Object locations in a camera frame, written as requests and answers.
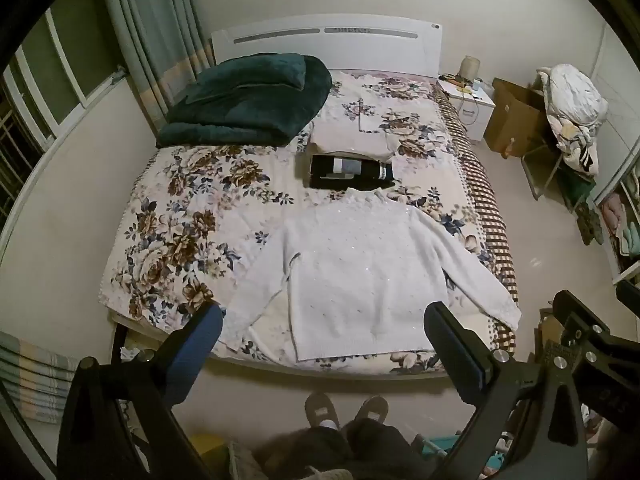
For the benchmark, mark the pile of light clothes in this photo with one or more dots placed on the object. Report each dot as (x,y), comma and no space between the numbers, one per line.
(575,100)

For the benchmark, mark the dark green pillow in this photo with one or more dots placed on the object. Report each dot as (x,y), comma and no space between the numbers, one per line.
(240,77)

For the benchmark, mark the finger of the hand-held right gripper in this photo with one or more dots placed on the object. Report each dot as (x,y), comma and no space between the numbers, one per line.
(580,317)
(630,294)

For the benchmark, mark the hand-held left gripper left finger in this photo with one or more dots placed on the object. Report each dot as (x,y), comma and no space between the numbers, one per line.
(200,342)

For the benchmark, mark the white knit sweater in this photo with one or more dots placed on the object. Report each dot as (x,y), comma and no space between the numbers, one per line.
(360,270)

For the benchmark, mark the white framed window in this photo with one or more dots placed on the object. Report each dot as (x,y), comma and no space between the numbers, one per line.
(55,75)

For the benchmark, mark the dark green quilt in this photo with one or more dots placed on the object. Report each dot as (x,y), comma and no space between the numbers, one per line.
(250,115)

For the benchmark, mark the metal frame chair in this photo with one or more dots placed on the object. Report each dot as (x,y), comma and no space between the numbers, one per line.
(547,165)

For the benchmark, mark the black folded garment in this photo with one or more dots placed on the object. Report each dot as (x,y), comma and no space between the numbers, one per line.
(345,172)

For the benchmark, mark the yellow container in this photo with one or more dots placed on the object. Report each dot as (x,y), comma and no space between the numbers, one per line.
(209,452)

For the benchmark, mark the pair of green slippers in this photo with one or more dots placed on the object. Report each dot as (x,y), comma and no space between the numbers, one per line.
(592,225)

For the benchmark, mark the person's slipper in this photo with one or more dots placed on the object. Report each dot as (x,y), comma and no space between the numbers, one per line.
(321,410)
(371,407)

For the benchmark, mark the beige folded garment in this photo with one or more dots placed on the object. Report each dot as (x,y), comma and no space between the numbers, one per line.
(350,141)

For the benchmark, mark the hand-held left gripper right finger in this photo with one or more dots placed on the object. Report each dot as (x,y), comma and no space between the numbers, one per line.
(452,352)

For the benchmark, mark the person's left slipper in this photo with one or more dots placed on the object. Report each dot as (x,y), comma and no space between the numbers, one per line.
(321,410)

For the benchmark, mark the white nightstand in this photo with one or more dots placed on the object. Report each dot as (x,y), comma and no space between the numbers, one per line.
(472,110)

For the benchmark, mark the bed with floral sheet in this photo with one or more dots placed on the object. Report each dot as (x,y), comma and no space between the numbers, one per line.
(190,220)

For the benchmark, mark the beige jar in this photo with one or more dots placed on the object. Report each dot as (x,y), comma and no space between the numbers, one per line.
(470,67)

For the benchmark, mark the white wardrobe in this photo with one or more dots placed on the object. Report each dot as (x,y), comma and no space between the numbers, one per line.
(622,195)

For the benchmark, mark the white bed headboard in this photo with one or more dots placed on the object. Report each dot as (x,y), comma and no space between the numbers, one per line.
(320,50)

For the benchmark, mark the brown checked bed sheet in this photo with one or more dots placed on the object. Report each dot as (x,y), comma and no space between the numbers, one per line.
(480,195)

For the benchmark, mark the striped folded cloth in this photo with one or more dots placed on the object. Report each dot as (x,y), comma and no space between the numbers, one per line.
(35,380)

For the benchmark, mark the grey green curtain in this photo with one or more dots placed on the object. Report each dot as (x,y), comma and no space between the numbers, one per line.
(150,35)

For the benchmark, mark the person's dark trousers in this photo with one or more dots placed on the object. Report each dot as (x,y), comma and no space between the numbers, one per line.
(350,452)

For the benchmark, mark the person's right slipper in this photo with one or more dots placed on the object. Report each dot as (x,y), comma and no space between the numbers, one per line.
(371,407)

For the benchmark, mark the cardboard box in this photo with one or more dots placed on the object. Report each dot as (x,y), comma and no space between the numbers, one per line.
(512,120)

